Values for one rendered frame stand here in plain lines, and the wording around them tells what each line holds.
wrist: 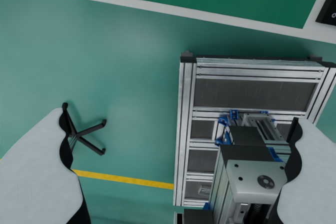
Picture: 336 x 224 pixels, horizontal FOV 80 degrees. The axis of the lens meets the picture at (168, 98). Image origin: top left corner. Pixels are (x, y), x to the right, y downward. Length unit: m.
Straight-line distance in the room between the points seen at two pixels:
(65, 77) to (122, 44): 0.48
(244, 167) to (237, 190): 0.07
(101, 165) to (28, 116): 0.72
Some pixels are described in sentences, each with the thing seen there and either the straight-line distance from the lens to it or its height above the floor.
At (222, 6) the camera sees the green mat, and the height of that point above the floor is 0.75.
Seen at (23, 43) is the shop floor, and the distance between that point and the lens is 1.63.
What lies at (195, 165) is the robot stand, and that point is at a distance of 1.57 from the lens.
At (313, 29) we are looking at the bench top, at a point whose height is 0.75.
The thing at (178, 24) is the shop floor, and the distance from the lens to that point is 1.28.
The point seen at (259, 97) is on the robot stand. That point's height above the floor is 0.21.
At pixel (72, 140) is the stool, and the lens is 1.71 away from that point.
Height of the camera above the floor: 1.26
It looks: 60 degrees down
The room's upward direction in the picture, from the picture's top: 175 degrees counter-clockwise
